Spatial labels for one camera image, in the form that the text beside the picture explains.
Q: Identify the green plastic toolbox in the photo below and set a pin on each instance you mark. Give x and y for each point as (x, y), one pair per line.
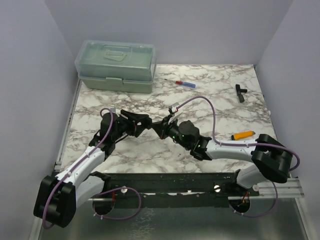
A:
(117, 66)

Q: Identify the red blue screwdriver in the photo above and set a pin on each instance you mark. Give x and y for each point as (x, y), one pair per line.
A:
(181, 83)

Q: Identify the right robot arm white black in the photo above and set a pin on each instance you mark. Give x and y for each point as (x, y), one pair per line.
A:
(270, 160)

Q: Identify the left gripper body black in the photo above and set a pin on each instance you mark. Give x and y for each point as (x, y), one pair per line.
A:
(123, 122)

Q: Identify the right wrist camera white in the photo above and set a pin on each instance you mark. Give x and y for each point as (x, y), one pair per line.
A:
(174, 112)

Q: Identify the aluminium extrusion rail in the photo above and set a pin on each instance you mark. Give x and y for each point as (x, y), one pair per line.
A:
(292, 189)

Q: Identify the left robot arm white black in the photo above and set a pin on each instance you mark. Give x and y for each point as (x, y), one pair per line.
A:
(59, 196)

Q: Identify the black T-shaped tool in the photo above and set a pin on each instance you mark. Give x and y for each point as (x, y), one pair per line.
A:
(239, 92)

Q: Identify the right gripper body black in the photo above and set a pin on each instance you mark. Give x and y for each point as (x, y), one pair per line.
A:
(172, 129)

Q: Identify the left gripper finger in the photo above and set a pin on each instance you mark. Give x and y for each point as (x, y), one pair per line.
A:
(133, 116)
(135, 129)

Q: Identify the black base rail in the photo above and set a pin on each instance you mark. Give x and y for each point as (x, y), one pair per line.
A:
(170, 190)

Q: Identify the black padlock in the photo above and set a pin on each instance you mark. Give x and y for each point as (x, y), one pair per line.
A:
(147, 123)

